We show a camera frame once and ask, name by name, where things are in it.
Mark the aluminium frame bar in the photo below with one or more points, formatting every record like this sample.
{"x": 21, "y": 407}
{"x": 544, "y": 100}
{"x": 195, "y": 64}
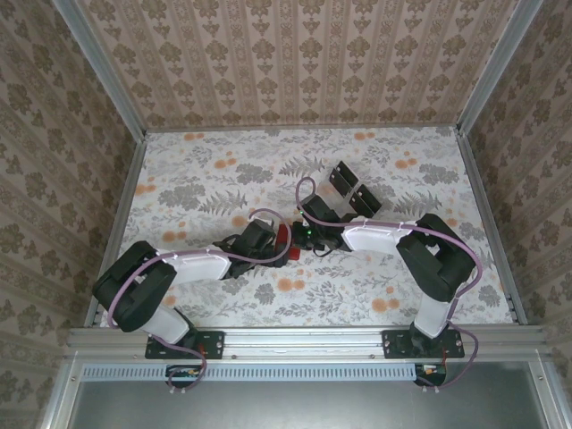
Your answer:
{"x": 547, "y": 397}
{"x": 60, "y": 397}

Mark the aluminium extrusion rail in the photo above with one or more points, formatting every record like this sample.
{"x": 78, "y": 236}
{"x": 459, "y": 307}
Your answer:
{"x": 304, "y": 344}

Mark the small black controller board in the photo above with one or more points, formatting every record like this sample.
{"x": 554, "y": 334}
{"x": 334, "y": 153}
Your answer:
{"x": 429, "y": 371}
{"x": 183, "y": 373}

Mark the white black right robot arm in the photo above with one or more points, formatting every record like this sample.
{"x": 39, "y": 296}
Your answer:
{"x": 371, "y": 239}

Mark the grey metal panel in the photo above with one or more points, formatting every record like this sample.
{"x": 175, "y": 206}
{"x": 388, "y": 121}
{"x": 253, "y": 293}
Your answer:
{"x": 290, "y": 406}

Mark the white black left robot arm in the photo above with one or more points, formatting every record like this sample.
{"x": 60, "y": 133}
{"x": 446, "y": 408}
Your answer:
{"x": 201, "y": 266}

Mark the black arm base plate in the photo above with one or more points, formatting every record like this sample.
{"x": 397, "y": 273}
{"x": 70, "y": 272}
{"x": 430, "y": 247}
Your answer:
{"x": 214, "y": 346}
{"x": 393, "y": 344}

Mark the black VIP card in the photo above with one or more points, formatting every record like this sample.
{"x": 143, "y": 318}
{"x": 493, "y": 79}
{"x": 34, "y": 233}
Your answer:
{"x": 345, "y": 173}
{"x": 339, "y": 182}
{"x": 370, "y": 197}
{"x": 363, "y": 203}

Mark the aluminium table edge rail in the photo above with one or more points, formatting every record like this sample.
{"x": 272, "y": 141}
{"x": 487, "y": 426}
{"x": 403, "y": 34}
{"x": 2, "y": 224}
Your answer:
{"x": 489, "y": 223}
{"x": 304, "y": 128}
{"x": 126, "y": 187}

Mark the clear acrylic card stand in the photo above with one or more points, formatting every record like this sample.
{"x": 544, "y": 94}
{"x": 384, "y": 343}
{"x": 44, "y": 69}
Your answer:
{"x": 344, "y": 205}

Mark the red framed grey card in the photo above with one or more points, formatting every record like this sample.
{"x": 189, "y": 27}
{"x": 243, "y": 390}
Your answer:
{"x": 283, "y": 233}

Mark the aluminium frame post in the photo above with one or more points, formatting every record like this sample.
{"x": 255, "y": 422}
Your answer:
{"x": 107, "y": 67}
{"x": 495, "y": 67}

